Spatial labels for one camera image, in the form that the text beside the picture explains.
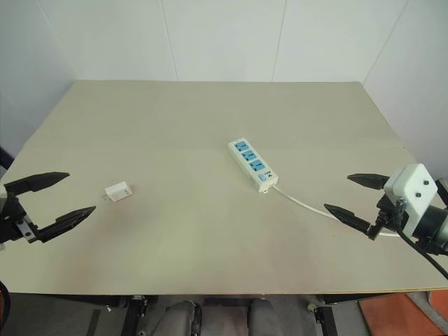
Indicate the orange floor pad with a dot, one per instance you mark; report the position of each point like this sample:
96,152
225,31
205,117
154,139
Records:
395,315

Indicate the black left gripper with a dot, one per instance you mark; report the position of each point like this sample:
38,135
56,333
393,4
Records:
12,224

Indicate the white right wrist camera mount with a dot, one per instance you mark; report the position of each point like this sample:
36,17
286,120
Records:
411,185

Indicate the dark grey rounded shape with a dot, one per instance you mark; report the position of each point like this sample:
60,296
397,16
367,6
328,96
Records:
264,315
182,315

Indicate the white blue power strip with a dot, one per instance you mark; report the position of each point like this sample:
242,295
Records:
252,162

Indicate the dark purple object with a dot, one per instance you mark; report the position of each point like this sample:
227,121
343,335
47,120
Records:
5,157

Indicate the white plug adapter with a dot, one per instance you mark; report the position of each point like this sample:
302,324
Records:
117,191

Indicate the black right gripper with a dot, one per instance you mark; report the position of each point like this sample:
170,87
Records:
393,217

